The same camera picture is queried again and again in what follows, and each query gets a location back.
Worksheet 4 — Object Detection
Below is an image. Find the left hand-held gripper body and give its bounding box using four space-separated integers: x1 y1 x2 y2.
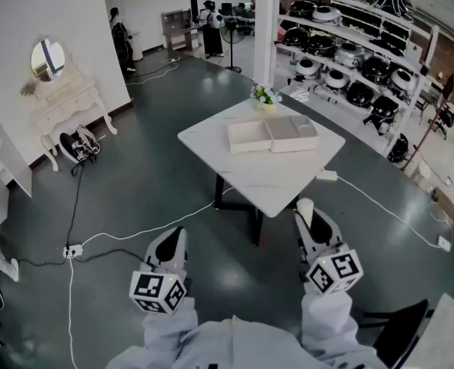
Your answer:
129 259 192 317

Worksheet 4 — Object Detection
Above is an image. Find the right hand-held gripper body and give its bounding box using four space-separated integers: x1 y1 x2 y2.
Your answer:
298 242 366 296

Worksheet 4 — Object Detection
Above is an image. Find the white box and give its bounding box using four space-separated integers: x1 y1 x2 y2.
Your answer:
226 120 273 155

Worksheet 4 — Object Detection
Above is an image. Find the person's right forearm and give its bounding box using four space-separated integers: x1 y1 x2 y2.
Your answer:
299 288 361 357

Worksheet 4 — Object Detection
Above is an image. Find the person's left forearm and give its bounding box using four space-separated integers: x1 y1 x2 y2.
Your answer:
141 297 197 356

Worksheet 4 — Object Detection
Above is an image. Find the black metal table base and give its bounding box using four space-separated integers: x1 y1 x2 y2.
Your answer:
214 174 265 248

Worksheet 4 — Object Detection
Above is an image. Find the person's grey hoodie torso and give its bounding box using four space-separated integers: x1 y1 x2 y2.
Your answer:
105 315 389 369

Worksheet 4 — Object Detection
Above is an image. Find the beige compartment tray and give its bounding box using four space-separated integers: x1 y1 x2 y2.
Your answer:
264 114 321 155

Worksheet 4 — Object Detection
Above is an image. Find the small white bin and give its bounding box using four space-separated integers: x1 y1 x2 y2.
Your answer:
409 161 432 185

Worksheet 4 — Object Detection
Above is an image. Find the black and white backpack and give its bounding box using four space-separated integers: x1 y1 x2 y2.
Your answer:
58 124 102 165

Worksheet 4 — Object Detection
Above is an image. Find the cream pot of white flowers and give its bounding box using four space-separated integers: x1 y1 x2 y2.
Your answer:
249 84 282 115

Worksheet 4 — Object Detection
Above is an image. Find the white and black floor fan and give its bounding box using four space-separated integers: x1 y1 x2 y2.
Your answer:
0 240 21 311

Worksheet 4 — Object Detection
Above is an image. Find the black office chair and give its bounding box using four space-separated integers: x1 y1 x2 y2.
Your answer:
428 99 454 141

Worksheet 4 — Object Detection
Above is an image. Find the group of black white helmets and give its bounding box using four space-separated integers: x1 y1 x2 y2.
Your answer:
279 0 421 161

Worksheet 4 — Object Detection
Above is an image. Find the white ornate vanity table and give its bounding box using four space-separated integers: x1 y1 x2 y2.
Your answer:
21 35 119 172

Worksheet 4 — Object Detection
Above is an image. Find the red coat stand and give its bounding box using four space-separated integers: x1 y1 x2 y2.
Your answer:
402 72 454 171

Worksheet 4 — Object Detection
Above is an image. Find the white metal shelf rack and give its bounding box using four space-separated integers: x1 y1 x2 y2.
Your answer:
274 0 442 165

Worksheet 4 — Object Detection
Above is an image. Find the white pillar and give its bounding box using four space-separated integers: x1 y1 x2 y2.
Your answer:
252 0 282 88

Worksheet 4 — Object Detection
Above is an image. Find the small dried plant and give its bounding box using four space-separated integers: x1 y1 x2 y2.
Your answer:
20 78 39 98

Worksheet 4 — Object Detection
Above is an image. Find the wooden desk cabinet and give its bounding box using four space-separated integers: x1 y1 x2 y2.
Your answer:
160 8 201 52

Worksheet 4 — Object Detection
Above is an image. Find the black standing fan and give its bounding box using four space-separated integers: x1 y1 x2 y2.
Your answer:
219 16 245 74

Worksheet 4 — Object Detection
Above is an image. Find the oval vanity mirror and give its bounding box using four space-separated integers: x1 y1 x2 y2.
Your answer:
30 39 66 83

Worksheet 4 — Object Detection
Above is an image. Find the white floor cable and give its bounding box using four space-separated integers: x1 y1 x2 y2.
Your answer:
80 185 235 251
336 175 442 248
66 258 78 369

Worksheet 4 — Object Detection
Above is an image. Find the black floor cable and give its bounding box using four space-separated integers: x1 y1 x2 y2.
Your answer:
17 247 148 268
65 162 86 248

